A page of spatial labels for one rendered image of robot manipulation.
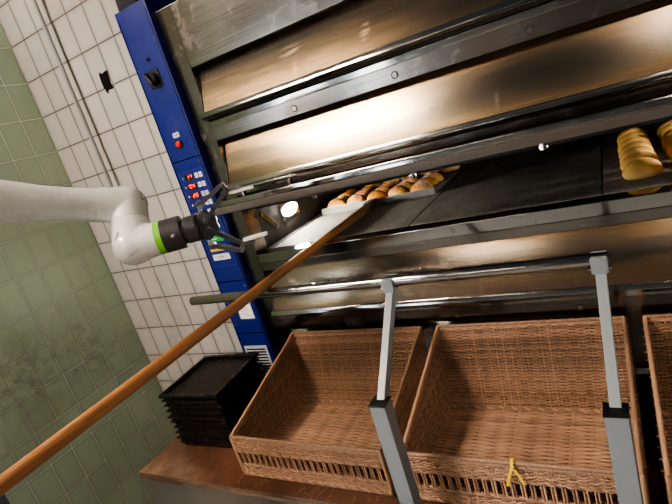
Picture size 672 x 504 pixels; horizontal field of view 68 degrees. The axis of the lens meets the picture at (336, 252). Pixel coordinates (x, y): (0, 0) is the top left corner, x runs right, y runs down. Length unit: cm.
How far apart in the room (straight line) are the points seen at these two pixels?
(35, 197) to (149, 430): 159
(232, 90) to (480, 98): 83
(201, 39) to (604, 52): 123
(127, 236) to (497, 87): 106
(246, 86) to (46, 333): 135
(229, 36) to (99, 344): 150
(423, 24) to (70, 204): 105
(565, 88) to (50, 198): 133
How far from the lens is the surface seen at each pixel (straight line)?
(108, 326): 259
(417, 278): 124
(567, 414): 167
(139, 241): 141
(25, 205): 145
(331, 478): 160
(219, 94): 185
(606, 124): 131
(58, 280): 247
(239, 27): 178
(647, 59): 144
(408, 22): 151
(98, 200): 147
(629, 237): 155
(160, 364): 119
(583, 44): 146
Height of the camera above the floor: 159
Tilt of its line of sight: 15 degrees down
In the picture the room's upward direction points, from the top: 17 degrees counter-clockwise
